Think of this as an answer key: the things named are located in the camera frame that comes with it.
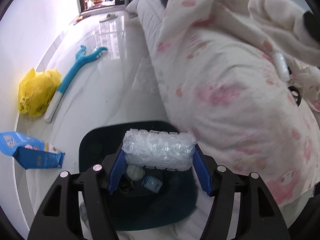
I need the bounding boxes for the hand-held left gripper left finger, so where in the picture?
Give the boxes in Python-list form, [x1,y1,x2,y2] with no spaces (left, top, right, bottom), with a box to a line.
[27,150,125,240]

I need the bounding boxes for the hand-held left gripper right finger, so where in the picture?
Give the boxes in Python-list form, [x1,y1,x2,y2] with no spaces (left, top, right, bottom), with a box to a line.
[191,144,292,240]

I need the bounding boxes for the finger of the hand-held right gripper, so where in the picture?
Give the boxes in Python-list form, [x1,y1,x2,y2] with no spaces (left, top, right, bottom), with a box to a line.
[287,65,303,107]

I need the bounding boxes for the dark teal trash bin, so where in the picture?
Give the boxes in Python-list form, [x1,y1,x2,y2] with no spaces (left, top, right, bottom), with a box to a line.
[79,121,198,232]

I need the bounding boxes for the blue tissue packet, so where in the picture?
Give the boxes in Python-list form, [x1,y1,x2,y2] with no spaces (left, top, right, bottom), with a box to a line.
[142,175,163,193]

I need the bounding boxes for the white plastic bottle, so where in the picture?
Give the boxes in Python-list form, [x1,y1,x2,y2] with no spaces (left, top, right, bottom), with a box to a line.
[274,52,291,82]

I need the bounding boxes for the bubble wrap roll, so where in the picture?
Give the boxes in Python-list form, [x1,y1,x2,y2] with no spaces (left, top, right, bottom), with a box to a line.
[122,129,196,172]

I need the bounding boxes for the pink printed bed sheet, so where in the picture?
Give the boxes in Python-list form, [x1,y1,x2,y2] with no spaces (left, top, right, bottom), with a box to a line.
[147,0,320,208]

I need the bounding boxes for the blue printed package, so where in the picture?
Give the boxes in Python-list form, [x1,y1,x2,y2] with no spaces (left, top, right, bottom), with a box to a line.
[0,131,65,170]

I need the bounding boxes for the white fluffy cloth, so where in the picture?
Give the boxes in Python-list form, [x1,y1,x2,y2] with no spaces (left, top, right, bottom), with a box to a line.
[247,0,320,63]

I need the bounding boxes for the flat clear bubble sheet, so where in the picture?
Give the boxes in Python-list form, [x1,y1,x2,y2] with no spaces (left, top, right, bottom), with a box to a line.
[130,55,157,98]

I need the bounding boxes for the blue plush toy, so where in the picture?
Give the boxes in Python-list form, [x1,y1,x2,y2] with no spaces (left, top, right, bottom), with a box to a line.
[44,45,108,123]

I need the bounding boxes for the yellow plastic bag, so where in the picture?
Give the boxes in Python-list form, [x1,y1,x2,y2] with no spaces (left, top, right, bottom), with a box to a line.
[18,67,62,117]

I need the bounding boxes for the white mattress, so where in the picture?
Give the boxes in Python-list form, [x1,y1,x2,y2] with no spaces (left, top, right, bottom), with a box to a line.
[124,0,170,55]

